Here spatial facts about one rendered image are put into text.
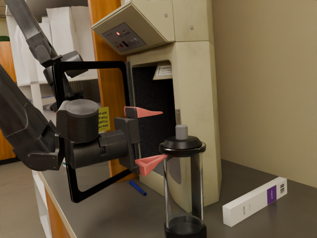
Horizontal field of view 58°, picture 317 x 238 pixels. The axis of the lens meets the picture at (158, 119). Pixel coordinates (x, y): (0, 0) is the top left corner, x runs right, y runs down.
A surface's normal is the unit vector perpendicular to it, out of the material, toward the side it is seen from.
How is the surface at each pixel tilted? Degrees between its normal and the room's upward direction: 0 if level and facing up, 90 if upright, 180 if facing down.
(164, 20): 90
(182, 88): 90
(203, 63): 90
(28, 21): 70
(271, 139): 90
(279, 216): 0
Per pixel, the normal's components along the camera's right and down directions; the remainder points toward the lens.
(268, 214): -0.09, -0.98
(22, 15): 0.00, -0.19
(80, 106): 0.11, -0.86
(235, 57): -0.86, 0.15
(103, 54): 0.50, 0.09
